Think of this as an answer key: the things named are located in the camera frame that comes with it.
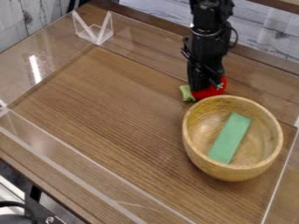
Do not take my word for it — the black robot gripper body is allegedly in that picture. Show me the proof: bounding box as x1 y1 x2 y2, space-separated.
182 29 231 74

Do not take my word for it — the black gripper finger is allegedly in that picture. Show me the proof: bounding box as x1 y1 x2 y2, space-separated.
187 61 210 92
205 68 225 90

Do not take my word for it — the red plush fruit green stem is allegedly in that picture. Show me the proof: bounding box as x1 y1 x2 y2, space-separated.
179 76 229 102

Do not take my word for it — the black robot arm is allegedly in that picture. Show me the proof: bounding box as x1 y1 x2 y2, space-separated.
182 0 237 92

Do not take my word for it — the wooden bowl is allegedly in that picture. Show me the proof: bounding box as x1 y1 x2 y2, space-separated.
182 95 285 182

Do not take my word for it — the green rectangular block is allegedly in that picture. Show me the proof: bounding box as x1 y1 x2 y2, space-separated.
209 113 251 164

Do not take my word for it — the clear acrylic tray wall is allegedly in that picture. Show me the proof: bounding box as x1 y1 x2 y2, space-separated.
0 3 299 224

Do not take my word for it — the black table leg bracket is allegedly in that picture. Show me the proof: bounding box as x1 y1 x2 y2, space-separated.
24 185 67 224

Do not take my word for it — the black cable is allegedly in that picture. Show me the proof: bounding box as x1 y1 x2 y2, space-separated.
0 200 38 224

